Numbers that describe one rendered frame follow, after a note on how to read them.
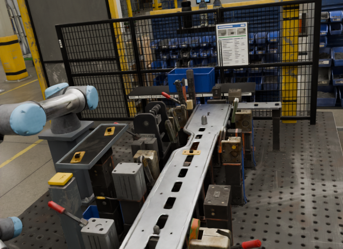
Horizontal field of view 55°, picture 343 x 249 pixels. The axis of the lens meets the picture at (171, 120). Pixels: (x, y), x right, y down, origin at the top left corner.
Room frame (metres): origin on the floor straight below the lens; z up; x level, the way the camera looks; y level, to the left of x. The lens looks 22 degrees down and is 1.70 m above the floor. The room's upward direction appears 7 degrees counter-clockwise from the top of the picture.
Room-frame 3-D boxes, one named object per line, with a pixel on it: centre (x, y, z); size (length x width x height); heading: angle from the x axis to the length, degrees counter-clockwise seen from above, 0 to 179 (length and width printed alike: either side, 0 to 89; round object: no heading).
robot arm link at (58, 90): (1.60, 0.54, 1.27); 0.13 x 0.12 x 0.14; 71
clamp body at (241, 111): (1.67, -0.39, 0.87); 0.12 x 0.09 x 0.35; 72
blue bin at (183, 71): (2.26, -0.18, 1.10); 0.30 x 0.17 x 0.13; 67
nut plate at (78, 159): (1.12, 0.37, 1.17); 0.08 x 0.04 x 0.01; 178
